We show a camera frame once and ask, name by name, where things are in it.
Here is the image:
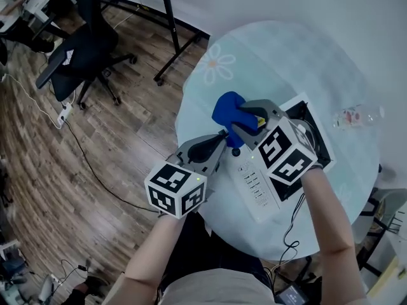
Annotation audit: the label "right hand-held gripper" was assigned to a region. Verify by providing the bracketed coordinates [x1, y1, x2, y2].
[231, 99, 318, 186]

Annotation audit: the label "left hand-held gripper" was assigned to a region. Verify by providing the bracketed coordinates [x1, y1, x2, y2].
[144, 132, 229, 219]

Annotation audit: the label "blue cloth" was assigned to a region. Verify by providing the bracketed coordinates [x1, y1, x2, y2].
[212, 90, 259, 149]

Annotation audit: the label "white portable gas stove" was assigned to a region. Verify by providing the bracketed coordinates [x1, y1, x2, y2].
[219, 91, 337, 224]

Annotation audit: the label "person's right forearm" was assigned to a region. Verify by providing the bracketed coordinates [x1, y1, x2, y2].
[298, 166, 359, 266]

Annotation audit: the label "person's left forearm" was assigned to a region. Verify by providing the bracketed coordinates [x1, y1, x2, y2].
[122, 213, 188, 298]

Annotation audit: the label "light blue floral tablecloth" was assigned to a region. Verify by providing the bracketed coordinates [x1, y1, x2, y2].
[174, 20, 382, 262]

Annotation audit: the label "clear plastic water bottle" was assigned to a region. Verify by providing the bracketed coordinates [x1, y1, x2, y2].
[333, 105, 385, 129]

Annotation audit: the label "person's dark shorts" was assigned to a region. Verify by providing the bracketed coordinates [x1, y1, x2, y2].
[165, 214, 271, 285]

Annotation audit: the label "person's light shirt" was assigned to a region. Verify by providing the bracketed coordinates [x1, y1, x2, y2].
[101, 267, 373, 305]

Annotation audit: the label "whiteboard on black stand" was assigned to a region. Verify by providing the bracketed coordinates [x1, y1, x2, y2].
[95, 0, 210, 86]

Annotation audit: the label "white power strip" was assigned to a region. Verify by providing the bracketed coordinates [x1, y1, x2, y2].
[57, 102, 73, 123]

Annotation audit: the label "black office chair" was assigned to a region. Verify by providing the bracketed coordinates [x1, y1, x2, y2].
[35, 0, 138, 109]

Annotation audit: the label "black battery pack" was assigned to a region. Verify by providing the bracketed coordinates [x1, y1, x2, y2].
[273, 283, 312, 305]

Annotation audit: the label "white desk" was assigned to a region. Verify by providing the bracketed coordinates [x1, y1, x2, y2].
[0, 0, 79, 34]

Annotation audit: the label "long black cable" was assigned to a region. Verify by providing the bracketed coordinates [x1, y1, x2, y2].
[65, 119, 160, 214]

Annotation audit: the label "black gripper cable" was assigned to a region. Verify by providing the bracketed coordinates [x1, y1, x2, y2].
[279, 192, 308, 266]

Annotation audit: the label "long white cable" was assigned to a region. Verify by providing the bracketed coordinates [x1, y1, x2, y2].
[1, 73, 64, 130]

